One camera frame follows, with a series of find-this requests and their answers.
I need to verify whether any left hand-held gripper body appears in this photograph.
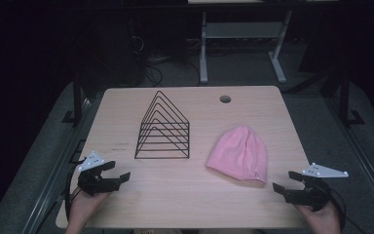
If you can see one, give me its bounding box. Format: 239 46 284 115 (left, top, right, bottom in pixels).
76 150 122 197

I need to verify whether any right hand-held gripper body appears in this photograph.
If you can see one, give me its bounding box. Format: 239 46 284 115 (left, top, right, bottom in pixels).
284 162 350 213

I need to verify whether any pink knit beanie hat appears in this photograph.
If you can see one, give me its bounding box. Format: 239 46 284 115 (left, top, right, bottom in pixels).
206 125 269 186

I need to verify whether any black wire triangular rack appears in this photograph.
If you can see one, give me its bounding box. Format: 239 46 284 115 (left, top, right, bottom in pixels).
133 90 191 160

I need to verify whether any person's right hand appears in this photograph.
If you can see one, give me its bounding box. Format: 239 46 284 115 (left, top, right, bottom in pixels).
293 200 342 234

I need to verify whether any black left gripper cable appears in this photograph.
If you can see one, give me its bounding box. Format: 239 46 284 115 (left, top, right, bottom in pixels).
63 158 87 222

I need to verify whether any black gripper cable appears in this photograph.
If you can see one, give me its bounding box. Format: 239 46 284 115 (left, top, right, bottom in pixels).
63 158 87 222
322 181 368 234

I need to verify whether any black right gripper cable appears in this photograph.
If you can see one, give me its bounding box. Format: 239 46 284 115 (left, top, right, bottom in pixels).
322 181 368 234

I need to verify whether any aluminium floor rail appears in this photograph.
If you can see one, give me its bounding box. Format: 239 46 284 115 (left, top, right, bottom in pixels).
325 97 374 226
20 97 94 234

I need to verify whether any black metal stand post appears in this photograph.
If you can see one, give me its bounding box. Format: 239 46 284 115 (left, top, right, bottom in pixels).
60 72 84 127
338 66 366 128

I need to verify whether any tangle of floor cables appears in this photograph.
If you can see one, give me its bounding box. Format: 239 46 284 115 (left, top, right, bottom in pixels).
130 33 203 88

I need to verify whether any white metal desk frame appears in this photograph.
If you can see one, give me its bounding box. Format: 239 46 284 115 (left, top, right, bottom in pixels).
199 9 294 86

